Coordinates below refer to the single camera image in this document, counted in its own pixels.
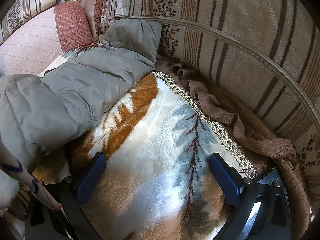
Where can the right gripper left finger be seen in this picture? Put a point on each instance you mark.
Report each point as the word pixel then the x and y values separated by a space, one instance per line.
pixel 72 192

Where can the pink corner pillow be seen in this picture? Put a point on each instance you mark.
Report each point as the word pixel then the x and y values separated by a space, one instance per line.
pixel 93 9

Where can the leaf pattern fleece blanket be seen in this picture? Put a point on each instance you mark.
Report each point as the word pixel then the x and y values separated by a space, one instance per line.
pixel 157 183

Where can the striped floral back cushion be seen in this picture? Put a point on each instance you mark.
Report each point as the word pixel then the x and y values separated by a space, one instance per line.
pixel 21 12

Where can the striped floral side cushion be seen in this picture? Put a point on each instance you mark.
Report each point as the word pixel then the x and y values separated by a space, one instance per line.
pixel 264 52

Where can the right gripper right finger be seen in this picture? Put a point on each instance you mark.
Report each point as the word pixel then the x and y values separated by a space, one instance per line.
pixel 261 205

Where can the pink quilted bolster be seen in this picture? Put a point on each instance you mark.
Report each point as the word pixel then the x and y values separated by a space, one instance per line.
pixel 37 43

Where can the grey puffer jacket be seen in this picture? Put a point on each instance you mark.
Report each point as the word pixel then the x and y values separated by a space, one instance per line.
pixel 41 114

